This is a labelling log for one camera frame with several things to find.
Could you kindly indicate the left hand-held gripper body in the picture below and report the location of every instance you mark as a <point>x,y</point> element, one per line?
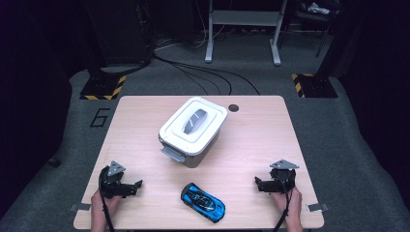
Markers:
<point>111,187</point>

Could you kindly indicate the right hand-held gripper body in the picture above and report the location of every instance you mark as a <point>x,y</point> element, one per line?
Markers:
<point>283,180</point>

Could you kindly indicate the blue toy car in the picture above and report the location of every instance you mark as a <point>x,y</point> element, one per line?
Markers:
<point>203,203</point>

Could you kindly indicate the grey translucent storage box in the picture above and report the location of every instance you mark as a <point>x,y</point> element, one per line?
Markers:
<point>201,159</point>

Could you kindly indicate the person's left hand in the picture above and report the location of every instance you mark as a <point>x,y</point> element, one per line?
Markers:
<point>111,203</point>

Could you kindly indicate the person's right hand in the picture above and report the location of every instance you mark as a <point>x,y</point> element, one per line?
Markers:
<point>291,203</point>

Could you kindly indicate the small black floor object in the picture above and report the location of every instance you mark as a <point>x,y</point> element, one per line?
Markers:
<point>54,162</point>

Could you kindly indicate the round black table grommet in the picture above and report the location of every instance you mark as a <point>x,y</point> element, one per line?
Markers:
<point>233,108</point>

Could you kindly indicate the black yellow striped stand base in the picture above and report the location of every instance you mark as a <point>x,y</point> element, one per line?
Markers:
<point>317,85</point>
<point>103,87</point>

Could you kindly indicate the dark chair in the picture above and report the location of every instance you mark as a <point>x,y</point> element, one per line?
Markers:
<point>322,22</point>

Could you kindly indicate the white crumpled cloth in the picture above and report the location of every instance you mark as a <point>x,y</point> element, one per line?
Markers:
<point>317,8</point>

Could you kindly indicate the metal table edge bracket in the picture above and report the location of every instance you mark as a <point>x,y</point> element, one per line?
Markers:
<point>317,207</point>
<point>79,207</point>

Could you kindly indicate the white metal stand frame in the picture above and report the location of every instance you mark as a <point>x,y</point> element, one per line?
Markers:
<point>245,17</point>

